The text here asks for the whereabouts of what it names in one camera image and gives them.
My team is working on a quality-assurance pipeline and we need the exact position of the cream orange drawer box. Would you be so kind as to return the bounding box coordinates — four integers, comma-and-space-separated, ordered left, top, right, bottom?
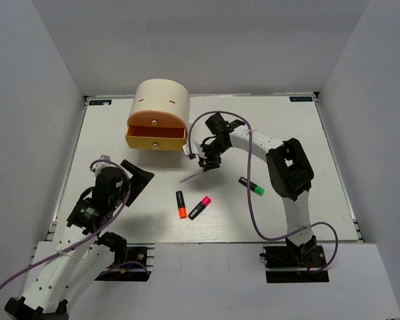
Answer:
125, 79, 191, 151

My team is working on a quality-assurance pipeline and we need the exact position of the pale yellow white pen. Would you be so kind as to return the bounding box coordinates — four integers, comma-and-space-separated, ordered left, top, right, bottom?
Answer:
179, 169, 204, 183

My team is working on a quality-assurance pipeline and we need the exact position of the green capped black highlighter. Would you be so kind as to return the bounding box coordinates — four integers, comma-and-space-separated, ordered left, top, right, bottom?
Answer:
238, 177, 265, 197

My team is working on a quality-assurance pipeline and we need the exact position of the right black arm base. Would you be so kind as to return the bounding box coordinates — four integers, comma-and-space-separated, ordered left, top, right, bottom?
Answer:
259, 245, 329, 284

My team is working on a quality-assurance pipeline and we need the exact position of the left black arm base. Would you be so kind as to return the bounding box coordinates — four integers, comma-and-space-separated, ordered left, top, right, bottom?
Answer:
95, 244, 155, 282

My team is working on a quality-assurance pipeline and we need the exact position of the pink capped black highlighter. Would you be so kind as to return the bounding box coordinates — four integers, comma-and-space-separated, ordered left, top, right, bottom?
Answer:
188, 196, 211, 220

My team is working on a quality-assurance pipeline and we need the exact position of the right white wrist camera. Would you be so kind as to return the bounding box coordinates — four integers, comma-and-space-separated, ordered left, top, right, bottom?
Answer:
183, 141, 204, 160

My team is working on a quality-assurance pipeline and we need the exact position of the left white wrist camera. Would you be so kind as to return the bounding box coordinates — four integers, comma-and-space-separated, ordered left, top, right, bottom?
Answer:
89, 155, 111, 176

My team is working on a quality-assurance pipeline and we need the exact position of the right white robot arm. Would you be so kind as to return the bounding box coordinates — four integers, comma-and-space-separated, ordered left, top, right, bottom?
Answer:
187, 111, 317, 266

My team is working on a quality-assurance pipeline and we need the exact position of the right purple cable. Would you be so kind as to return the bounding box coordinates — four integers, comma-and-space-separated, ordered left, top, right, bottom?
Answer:
187, 110, 339, 275

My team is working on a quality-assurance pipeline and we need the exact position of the orange capped black highlighter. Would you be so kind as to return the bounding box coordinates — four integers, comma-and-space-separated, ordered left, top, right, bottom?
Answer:
176, 191, 187, 219

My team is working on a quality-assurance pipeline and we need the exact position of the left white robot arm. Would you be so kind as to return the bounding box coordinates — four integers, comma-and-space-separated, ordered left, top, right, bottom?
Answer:
5, 155, 154, 319

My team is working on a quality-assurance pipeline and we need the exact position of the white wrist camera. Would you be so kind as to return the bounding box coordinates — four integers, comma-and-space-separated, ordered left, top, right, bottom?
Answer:
183, 141, 204, 160
89, 155, 111, 176

